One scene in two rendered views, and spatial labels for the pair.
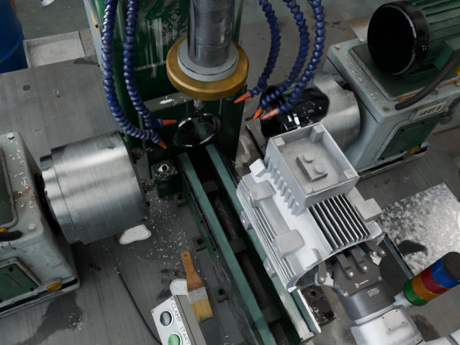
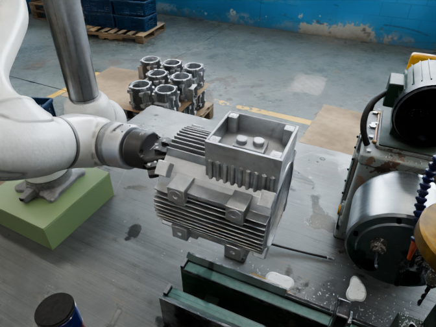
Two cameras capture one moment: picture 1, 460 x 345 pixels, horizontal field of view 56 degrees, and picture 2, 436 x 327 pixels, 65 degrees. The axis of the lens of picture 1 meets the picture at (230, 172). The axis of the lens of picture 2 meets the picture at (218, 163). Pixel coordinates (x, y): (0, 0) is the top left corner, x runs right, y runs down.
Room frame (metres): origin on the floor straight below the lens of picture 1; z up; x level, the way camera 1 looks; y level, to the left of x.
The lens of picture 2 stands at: (0.74, -0.43, 1.72)
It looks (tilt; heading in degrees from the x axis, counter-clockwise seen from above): 37 degrees down; 146
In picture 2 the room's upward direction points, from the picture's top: straight up
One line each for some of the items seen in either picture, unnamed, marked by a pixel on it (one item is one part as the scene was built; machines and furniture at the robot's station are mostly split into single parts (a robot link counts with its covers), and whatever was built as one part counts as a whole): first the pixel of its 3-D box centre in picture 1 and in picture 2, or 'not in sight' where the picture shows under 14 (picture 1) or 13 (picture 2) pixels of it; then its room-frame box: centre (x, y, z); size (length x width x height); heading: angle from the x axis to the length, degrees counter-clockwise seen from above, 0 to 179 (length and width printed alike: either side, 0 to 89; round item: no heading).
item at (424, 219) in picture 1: (424, 239); not in sight; (0.59, -0.60, 0.86); 0.27 x 0.24 x 0.12; 122
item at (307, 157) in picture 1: (308, 169); (251, 152); (0.40, -0.13, 1.41); 0.12 x 0.11 x 0.07; 32
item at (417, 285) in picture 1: (429, 283); not in sight; (0.35, -0.48, 1.10); 0.06 x 0.06 x 0.04
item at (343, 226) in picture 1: (306, 215); (227, 187); (0.36, -0.15, 1.31); 0.20 x 0.19 x 0.19; 32
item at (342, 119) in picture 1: (314, 117); not in sight; (0.83, -0.22, 1.04); 0.41 x 0.25 x 0.25; 122
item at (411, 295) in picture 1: (420, 289); not in sight; (0.35, -0.48, 1.05); 0.06 x 0.06 x 0.04
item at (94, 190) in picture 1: (78, 194); (398, 215); (0.47, 0.36, 1.04); 0.37 x 0.25 x 0.25; 122
